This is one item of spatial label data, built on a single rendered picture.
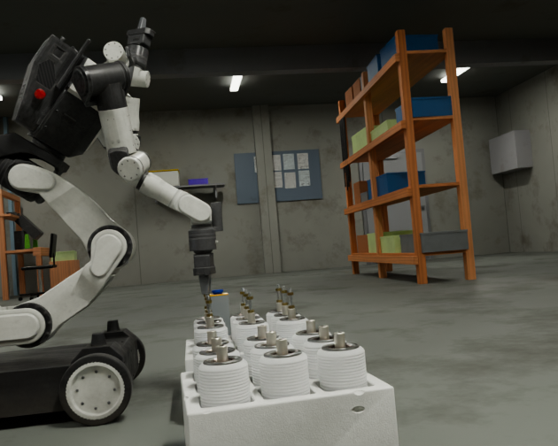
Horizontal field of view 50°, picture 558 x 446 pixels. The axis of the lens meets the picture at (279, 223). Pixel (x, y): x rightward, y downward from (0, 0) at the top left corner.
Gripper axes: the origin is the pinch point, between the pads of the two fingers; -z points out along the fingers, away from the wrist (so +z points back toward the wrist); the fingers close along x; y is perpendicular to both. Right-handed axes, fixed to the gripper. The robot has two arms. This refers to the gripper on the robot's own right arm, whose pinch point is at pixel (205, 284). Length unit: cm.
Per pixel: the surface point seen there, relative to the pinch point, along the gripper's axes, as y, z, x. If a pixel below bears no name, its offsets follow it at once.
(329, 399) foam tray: 39, -19, 79
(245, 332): 15.7, -13.0, 24.7
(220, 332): 9.0, -12.3, 26.0
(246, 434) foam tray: 24, -23, 83
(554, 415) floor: 92, -36, 39
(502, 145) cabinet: 380, 171, -969
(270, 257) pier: -72, -7, -909
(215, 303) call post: 0.0, -7.5, -14.1
